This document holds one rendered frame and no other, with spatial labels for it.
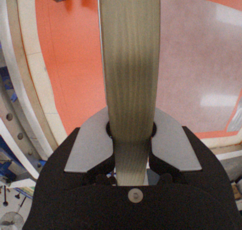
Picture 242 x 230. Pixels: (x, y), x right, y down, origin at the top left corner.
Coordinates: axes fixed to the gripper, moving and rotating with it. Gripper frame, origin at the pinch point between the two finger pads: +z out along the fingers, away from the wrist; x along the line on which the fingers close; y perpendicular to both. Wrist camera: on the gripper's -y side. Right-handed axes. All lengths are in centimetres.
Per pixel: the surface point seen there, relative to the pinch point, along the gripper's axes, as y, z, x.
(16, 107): 56, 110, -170
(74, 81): 0.3, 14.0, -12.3
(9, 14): -16.9, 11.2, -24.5
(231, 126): 15.1, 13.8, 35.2
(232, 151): 25.2, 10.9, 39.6
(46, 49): -7.8, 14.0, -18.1
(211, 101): 6.1, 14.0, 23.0
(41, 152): 156, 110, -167
